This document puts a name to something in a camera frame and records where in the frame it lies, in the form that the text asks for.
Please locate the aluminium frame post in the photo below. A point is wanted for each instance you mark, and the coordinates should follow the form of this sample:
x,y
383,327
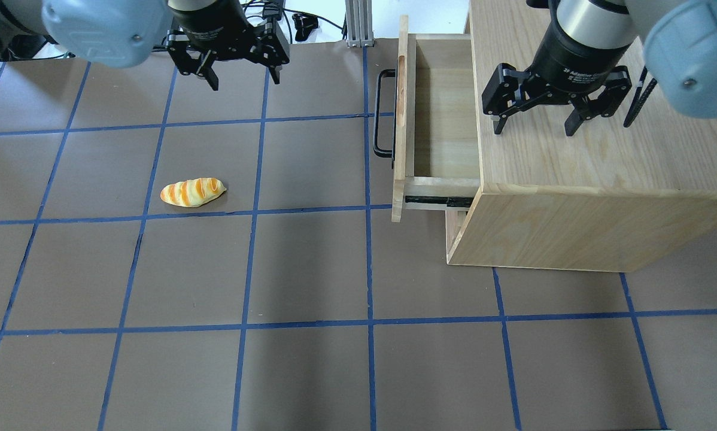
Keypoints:
x,y
359,30

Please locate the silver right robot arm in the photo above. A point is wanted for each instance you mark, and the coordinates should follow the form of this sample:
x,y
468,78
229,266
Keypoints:
x,y
674,47

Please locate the toy bread loaf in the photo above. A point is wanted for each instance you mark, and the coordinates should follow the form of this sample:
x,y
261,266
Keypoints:
x,y
192,193

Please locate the wooden drawer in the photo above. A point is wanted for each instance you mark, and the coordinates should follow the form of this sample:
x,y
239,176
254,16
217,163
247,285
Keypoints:
x,y
435,156

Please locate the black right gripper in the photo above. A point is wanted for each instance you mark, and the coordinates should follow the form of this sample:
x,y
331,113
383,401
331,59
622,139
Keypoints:
x,y
576,61

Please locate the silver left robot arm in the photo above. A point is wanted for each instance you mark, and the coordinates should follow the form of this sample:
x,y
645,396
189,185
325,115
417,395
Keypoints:
x,y
121,34

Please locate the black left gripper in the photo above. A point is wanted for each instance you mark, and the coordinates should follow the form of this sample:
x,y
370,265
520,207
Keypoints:
x,y
210,25

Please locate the light wooden drawer cabinet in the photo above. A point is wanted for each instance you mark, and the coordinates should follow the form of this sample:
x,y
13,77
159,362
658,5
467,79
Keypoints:
x,y
608,199

